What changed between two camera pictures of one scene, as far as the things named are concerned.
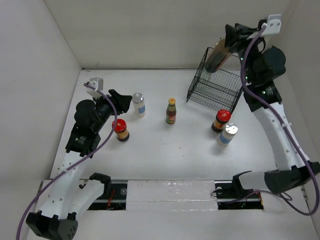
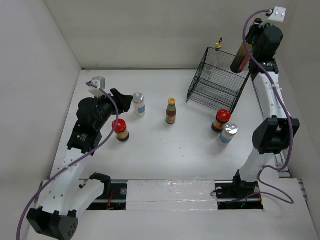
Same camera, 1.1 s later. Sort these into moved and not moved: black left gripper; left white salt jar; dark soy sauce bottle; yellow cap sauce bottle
Moved: dark soy sauce bottle
Not moved: left white salt jar; black left gripper; yellow cap sauce bottle
